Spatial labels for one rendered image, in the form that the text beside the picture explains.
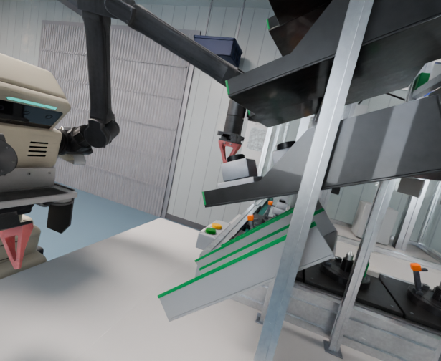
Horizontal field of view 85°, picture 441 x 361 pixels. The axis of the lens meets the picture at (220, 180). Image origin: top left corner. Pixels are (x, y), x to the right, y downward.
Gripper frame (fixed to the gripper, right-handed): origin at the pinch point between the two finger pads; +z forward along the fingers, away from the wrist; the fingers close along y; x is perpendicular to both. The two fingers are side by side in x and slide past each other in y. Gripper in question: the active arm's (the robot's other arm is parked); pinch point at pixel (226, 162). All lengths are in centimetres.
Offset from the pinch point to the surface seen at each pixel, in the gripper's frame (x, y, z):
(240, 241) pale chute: -14.6, -28.6, 13.3
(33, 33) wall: 485, 257, -140
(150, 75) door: 216, 248, -89
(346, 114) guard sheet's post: -34.2, 22.8, -25.1
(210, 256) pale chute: -8.8, -27.6, 19.1
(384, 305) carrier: -51, -5, 27
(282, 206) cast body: -19.8, 37.3, 16.4
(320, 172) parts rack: -24, -48, -4
